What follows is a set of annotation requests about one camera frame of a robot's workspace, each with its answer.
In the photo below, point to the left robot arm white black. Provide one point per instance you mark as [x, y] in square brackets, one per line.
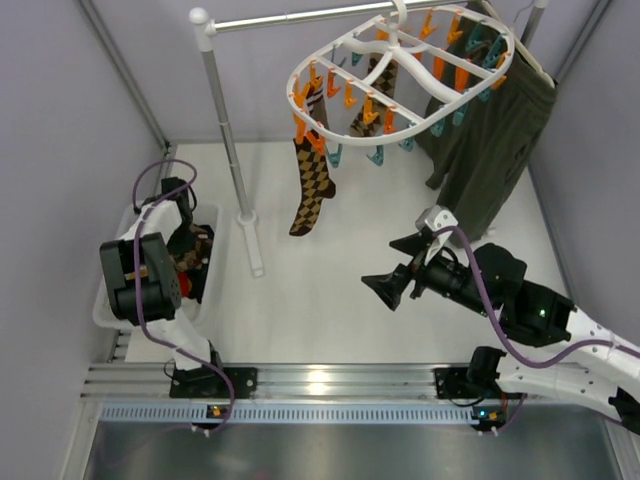
[162, 260]

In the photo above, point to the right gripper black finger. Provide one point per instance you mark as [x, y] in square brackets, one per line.
[412, 245]
[390, 287]

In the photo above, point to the dark brown argyle sock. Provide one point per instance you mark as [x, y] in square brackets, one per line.
[189, 246]

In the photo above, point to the argyle sock right inner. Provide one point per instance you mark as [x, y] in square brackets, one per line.
[385, 84]

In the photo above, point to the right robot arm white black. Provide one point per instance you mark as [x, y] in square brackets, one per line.
[548, 347]

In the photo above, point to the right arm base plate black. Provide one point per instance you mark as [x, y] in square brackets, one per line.
[452, 384]

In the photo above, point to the brown tan argyle sock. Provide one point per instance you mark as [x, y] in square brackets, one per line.
[315, 187]

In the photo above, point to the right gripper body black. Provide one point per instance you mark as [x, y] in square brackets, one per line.
[417, 270]

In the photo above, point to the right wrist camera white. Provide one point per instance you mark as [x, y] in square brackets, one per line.
[433, 220]

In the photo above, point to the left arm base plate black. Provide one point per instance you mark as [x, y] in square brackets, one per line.
[240, 382]

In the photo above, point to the white clothes hanger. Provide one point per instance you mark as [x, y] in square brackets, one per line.
[520, 47]

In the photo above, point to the clothes rack metal frame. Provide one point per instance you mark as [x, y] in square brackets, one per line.
[384, 35]

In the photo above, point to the olive green hanging garment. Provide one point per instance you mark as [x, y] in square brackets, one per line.
[480, 154]

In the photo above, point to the slotted cable duct grey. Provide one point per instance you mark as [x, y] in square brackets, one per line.
[289, 413]

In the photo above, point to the white oval clip hanger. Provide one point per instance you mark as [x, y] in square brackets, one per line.
[469, 41]

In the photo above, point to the pile of socks in basket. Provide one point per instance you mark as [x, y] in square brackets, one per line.
[192, 283]

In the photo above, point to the tan striped sock inner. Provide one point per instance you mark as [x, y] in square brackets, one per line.
[315, 103]

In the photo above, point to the aluminium mounting rail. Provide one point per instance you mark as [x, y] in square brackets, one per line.
[149, 381]

